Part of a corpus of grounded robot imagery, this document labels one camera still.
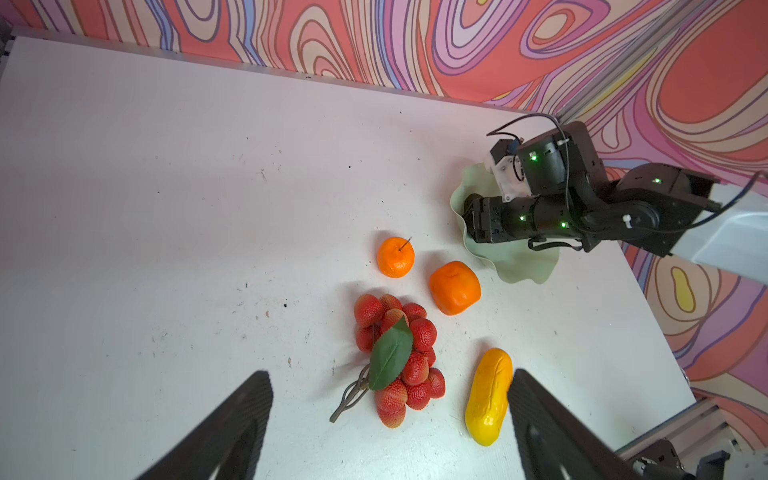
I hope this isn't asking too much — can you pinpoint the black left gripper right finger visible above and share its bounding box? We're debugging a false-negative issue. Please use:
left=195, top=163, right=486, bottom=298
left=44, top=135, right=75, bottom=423
left=507, top=369, right=638, bottom=479

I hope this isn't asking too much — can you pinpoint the red lychee bunch with leaf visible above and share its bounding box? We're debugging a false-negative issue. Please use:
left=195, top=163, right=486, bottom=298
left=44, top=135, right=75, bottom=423
left=329, top=293, right=446, bottom=429

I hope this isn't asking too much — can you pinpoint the large fake orange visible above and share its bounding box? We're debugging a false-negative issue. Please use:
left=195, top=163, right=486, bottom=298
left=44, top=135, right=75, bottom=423
left=429, top=261, right=482, bottom=316

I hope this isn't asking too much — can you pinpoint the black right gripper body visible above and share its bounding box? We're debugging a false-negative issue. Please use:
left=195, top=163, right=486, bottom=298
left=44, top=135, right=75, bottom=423
left=462, top=121, right=591, bottom=251

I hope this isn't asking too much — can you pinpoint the yellow fake mango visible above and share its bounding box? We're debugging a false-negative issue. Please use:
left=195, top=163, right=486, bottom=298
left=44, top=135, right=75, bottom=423
left=465, top=348, right=514, bottom=447

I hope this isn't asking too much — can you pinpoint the small orange tangerine with stem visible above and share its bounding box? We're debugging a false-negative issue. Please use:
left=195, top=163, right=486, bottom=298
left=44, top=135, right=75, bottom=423
left=376, top=237, right=415, bottom=278

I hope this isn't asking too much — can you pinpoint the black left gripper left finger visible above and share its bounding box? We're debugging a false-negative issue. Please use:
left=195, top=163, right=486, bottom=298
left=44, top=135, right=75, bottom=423
left=140, top=371, right=274, bottom=479

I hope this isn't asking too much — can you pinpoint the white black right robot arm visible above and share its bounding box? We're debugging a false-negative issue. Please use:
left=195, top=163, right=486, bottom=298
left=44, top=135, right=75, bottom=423
left=452, top=117, right=767, bottom=283

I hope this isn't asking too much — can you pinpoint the green scalloped fruit bowl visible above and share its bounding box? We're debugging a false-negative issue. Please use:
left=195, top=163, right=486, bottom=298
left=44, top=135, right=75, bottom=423
left=450, top=163, right=559, bottom=284

